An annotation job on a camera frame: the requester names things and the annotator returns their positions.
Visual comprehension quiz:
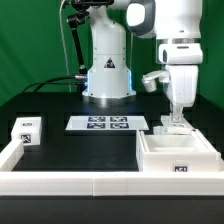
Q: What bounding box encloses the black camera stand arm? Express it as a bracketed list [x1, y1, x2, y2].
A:
[67, 0, 114, 81]

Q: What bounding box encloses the white cabinet door panel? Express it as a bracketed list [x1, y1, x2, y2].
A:
[153, 126, 192, 135]
[161, 115, 193, 132]

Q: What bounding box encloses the white U-shaped fence frame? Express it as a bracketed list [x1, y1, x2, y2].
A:
[0, 140, 224, 196]

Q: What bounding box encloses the white marker base plate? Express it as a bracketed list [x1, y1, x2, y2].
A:
[66, 116, 149, 131]

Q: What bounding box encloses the black cable bundle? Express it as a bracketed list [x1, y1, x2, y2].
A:
[22, 75, 88, 94]

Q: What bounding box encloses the white cabinet top block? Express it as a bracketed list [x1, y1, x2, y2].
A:
[11, 117, 42, 146]

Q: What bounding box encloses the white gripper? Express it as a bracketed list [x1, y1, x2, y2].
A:
[158, 43, 203, 122]

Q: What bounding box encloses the white cabinet body box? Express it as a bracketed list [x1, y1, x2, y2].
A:
[136, 130, 222, 172]

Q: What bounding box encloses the white hanging cable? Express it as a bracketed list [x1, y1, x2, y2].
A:
[59, 0, 73, 94]

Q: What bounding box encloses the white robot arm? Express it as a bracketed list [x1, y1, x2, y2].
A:
[83, 0, 203, 122]

